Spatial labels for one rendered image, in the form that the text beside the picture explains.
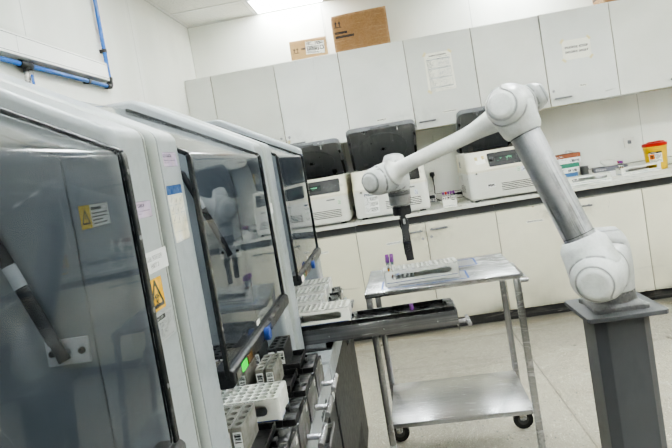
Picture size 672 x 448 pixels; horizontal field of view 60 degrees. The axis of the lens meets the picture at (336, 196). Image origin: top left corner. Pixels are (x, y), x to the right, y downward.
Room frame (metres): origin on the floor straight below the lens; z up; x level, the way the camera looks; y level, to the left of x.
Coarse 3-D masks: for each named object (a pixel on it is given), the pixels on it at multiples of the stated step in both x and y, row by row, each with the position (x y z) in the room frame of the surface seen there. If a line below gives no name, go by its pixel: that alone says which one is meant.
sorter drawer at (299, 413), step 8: (296, 400) 1.30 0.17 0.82; (304, 400) 1.32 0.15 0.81; (288, 408) 1.25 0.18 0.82; (296, 408) 1.26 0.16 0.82; (304, 408) 1.29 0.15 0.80; (288, 416) 1.22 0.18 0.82; (296, 416) 1.22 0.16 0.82; (304, 416) 1.27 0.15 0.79; (280, 424) 1.21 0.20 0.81; (288, 424) 1.20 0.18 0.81; (296, 424) 1.21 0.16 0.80; (304, 424) 1.26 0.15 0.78; (304, 432) 1.24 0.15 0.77; (320, 432) 1.26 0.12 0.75; (304, 440) 1.23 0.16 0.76; (320, 440) 1.22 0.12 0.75
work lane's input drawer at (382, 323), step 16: (416, 304) 1.99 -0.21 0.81; (432, 304) 1.98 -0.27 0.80; (448, 304) 1.90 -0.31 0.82; (352, 320) 1.90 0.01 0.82; (368, 320) 1.89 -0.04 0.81; (384, 320) 1.88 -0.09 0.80; (400, 320) 1.87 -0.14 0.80; (416, 320) 1.87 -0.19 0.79; (432, 320) 1.86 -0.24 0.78; (448, 320) 1.86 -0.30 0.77; (464, 320) 1.91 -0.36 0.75; (304, 336) 1.90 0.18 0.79; (320, 336) 1.90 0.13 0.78; (336, 336) 1.89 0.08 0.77; (352, 336) 1.89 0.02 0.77; (368, 336) 1.88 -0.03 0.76
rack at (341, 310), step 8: (312, 304) 2.01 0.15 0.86; (320, 304) 1.99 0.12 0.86; (328, 304) 1.99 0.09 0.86; (336, 304) 1.95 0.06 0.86; (344, 304) 1.95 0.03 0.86; (304, 312) 1.92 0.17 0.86; (312, 312) 1.92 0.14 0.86; (320, 312) 1.92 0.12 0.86; (328, 312) 1.91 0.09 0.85; (336, 312) 2.01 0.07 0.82; (344, 312) 1.91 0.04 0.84; (304, 320) 2.02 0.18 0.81; (312, 320) 2.02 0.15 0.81; (320, 320) 2.00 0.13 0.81; (328, 320) 1.91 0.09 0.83; (336, 320) 1.91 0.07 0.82; (344, 320) 1.91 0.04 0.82
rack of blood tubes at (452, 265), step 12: (408, 264) 2.37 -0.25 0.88; (420, 264) 2.33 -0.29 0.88; (432, 264) 2.29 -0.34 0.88; (444, 264) 2.27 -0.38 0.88; (456, 264) 2.26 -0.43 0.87; (384, 276) 2.29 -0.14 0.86; (396, 276) 2.34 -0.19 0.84; (408, 276) 2.32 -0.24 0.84; (420, 276) 2.27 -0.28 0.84; (432, 276) 2.27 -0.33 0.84; (444, 276) 2.27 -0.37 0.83; (456, 276) 2.26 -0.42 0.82
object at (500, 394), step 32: (480, 256) 2.59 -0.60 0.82; (384, 288) 2.27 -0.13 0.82; (416, 288) 2.20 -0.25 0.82; (384, 352) 2.65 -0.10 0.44; (512, 352) 2.58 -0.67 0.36; (384, 384) 2.23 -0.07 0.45; (416, 384) 2.60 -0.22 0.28; (448, 384) 2.54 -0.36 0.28; (480, 384) 2.49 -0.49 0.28; (512, 384) 2.43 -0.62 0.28; (416, 416) 2.28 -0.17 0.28; (448, 416) 2.24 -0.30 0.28; (480, 416) 2.20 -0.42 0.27
